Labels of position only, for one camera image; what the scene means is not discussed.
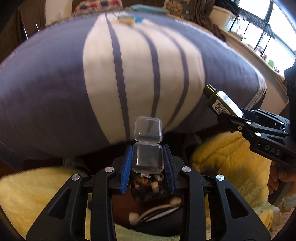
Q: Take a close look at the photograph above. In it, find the dark green bottle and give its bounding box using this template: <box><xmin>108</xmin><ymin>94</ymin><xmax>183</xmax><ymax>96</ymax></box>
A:
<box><xmin>203</xmin><ymin>84</ymin><xmax>243</xmax><ymax>118</ymax></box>

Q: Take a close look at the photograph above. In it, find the clear plastic small box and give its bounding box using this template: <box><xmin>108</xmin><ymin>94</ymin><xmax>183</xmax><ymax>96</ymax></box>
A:
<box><xmin>132</xmin><ymin>116</ymin><xmax>164</xmax><ymax>178</ymax></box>

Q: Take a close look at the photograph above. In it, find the person's right hand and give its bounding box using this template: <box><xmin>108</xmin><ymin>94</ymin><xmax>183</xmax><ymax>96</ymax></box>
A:
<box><xmin>267</xmin><ymin>162</ymin><xmax>296</xmax><ymax>212</ymax></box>

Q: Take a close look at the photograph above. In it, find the yellow fluffy rug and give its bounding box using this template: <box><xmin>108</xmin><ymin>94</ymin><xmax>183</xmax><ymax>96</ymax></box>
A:
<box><xmin>1</xmin><ymin>132</ymin><xmax>274</xmax><ymax>237</ymax></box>

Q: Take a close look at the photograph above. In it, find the black metal rack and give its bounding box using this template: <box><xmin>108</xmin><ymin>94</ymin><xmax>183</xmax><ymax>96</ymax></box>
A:
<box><xmin>227</xmin><ymin>0</ymin><xmax>296</xmax><ymax>61</ymax></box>

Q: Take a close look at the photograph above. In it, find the white storage box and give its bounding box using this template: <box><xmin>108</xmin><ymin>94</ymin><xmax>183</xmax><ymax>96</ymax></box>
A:
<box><xmin>209</xmin><ymin>6</ymin><xmax>236</xmax><ymax>32</ymax></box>

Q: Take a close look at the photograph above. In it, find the brown curtain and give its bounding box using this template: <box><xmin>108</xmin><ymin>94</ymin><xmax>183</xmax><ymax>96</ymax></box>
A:
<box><xmin>189</xmin><ymin>0</ymin><xmax>225</xmax><ymax>42</ymax></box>

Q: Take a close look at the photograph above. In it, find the brown patterned cushion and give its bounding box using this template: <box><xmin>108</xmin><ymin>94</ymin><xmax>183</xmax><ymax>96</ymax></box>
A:
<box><xmin>164</xmin><ymin>0</ymin><xmax>190</xmax><ymax>19</ymax></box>

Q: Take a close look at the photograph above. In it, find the blue white striped bedspread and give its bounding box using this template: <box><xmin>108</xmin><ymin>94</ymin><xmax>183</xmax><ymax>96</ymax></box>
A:
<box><xmin>1</xmin><ymin>11</ymin><xmax>267</xmax><ymax>168</ymax></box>

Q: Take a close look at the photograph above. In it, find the teal pillow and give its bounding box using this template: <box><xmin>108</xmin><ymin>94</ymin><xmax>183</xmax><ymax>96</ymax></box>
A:
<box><xmin>130</xmin><ymin>4</ymin><xmax>170</xmax><ymax>15</ymax></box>

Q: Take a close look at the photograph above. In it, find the plaid red blue pillow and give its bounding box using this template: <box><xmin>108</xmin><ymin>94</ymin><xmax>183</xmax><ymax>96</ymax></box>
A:
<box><xmin>72</xmin><ymin>0</ymin><xmax>123</xmax><ymax>15</ymax></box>

